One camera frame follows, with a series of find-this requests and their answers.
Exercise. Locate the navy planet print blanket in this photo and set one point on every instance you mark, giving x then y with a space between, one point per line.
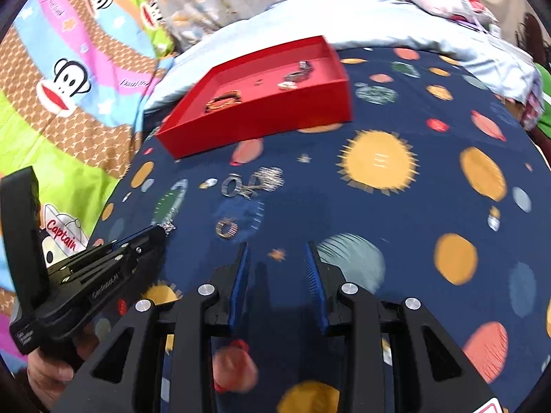
430 223

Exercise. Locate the colourful cartoon monkey blanket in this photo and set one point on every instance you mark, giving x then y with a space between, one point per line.
86 137

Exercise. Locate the person's left hand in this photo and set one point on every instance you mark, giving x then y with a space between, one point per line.
45 378

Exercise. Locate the dark wooden chair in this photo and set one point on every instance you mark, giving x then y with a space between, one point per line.
531 30

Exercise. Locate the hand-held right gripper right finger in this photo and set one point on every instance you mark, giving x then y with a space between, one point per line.
316 284

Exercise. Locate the grey floral cloth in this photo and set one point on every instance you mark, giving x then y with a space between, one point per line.
215 0

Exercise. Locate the silver metal wristwatch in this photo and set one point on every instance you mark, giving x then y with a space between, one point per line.
303 69

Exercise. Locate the green cloth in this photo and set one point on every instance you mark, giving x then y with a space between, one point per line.
544 103

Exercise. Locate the red cardboard box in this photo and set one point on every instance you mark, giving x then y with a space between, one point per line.
258 120

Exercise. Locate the silver flower earring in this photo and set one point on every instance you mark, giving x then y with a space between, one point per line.
169 226

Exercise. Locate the light blue quilt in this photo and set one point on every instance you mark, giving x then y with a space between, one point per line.
387 21

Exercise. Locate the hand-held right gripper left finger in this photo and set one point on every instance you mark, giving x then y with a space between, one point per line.
241 284

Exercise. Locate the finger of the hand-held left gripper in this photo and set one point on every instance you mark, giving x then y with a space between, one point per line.
137 241
129 262

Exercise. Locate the gold bangle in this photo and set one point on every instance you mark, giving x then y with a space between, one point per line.
215 104

